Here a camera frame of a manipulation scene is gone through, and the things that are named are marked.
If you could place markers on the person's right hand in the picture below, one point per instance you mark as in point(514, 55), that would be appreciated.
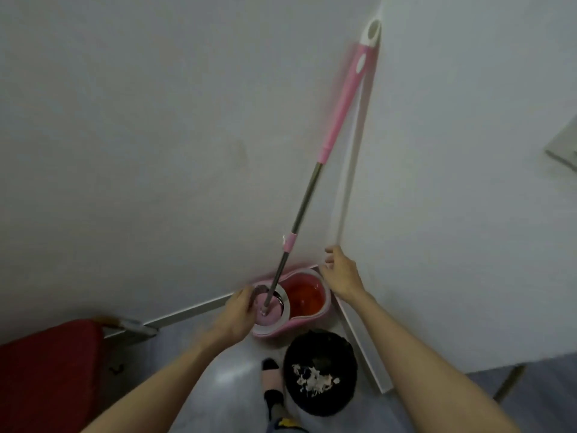
point(345, 277)

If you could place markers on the person's left hand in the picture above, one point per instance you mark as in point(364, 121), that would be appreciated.
point(236, 317)

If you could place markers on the pink mop bucket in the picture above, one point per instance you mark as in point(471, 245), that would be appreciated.
point(270, 332)

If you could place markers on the pile of swept debris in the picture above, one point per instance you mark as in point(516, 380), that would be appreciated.
point(311, 381)

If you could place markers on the pink spin mop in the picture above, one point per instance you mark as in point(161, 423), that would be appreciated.
point(347, 94)

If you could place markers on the person's right forearm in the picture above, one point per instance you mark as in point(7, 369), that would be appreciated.
point(428, 365)

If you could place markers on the person's left forearm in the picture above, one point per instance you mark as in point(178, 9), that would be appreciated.
point(171, 387)

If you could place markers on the person's left pink slipper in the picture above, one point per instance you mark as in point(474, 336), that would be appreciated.
point(273, 378)

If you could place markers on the black trash bin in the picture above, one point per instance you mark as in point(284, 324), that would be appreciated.
point(320, 347)

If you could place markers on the person's left black sock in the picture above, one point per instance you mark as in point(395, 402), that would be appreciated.
point(274, 401)

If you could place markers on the patched blue jeans shorts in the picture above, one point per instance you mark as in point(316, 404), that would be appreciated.
point(288, 427)

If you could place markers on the red chair gold frame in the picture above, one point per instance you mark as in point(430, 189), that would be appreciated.
point(45, 378)

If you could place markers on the white light switch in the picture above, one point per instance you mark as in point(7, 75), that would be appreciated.
point(563, 148)

